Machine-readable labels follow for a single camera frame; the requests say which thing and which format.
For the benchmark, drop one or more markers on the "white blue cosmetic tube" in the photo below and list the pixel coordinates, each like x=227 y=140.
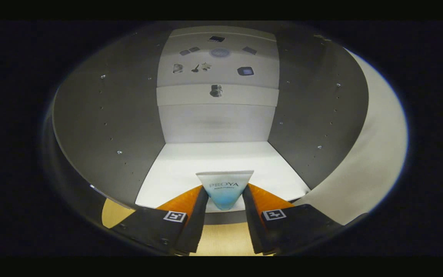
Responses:
x=224 y=188

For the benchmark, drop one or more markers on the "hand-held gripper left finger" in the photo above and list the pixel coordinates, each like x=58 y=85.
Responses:
x=196 y=223

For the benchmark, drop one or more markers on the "grey white cabinet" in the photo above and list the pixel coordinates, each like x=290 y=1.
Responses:
x=214 y=127

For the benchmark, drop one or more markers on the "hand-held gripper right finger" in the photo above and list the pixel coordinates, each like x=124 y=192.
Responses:
x=254 y=223

